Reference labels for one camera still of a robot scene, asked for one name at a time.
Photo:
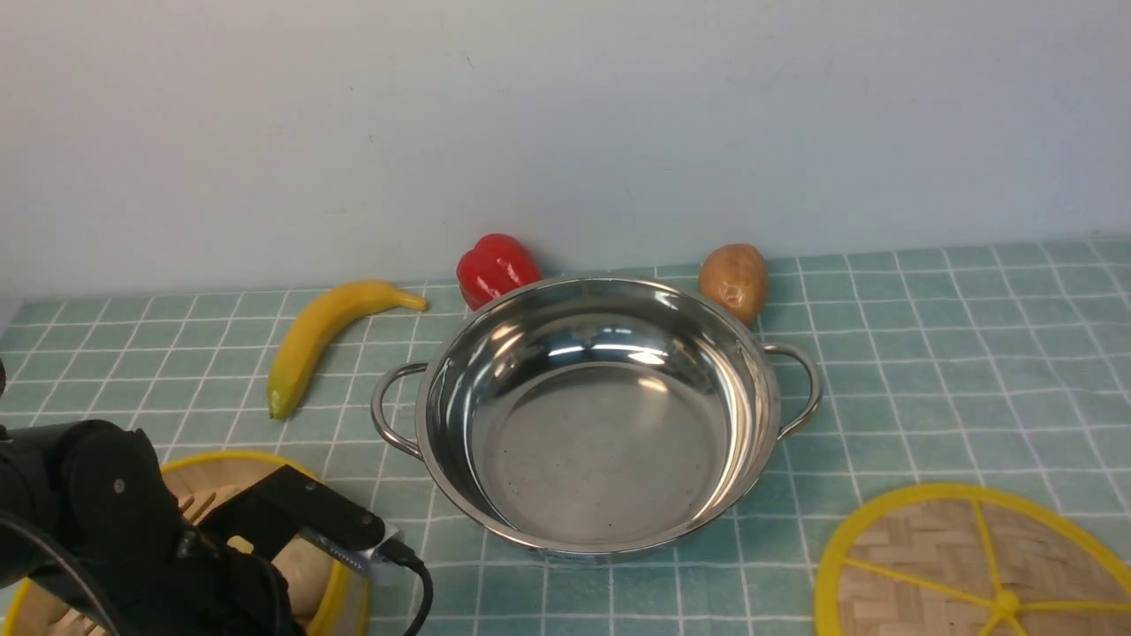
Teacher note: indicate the green tiled tablecloth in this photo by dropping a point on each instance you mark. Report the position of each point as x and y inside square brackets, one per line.
[1005, 366]

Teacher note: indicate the brown potato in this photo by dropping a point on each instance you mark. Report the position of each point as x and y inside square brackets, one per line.
[736, 277]

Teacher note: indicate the yellow banana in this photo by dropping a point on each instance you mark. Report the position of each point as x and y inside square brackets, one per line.
[316, 326]

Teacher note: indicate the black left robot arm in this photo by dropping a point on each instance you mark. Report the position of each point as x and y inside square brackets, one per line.
[87, 517]

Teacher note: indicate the woven bamboo steamer lid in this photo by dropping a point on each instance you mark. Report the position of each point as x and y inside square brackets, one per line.
[954, 559]

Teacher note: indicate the red bell pepper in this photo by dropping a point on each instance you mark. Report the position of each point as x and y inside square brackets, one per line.
[496, 265]

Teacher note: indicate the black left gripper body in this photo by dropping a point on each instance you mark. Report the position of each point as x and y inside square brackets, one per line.
[187, 585]

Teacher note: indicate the bamboo steamer basket yellow rim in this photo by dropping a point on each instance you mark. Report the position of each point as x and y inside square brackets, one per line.
[201, 483]

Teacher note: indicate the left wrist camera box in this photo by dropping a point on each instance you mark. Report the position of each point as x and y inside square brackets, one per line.
[285, 505]

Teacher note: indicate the stainless steel pot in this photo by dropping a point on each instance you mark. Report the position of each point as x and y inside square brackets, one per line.
[597, 418]

